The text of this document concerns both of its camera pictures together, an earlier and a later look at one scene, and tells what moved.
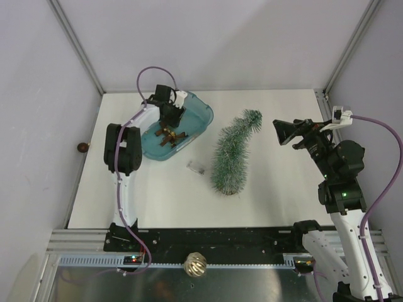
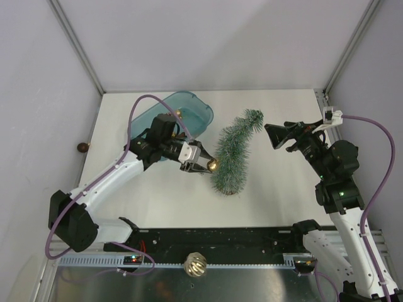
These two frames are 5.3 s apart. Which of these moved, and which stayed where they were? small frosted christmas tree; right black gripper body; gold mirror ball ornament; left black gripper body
Moved: left black gripper body
Stayed: small frosted christmas tree; gold mirror ball ornament; right black gripper body
